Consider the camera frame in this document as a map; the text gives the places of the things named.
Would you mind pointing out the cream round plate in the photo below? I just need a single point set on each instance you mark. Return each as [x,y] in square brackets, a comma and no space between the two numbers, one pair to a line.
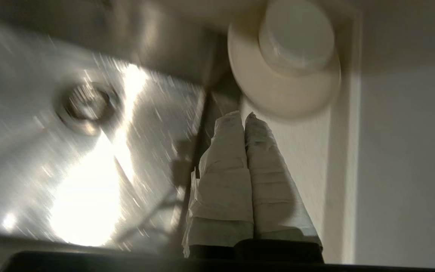
[278,90]

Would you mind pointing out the stainless steel sink basin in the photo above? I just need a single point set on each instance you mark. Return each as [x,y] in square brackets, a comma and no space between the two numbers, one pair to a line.
[51,151]

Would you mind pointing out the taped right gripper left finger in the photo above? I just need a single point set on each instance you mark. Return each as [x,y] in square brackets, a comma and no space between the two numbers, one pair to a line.
[223,189]

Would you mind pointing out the white ceramic bowl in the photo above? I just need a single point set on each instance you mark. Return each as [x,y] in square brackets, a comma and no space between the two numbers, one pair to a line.
[296,36]

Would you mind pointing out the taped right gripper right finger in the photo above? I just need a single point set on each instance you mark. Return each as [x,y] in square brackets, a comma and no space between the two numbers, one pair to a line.
[274,189]

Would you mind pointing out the round metal sink strainer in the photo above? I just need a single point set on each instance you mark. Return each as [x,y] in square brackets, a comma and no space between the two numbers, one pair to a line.
[87,105]

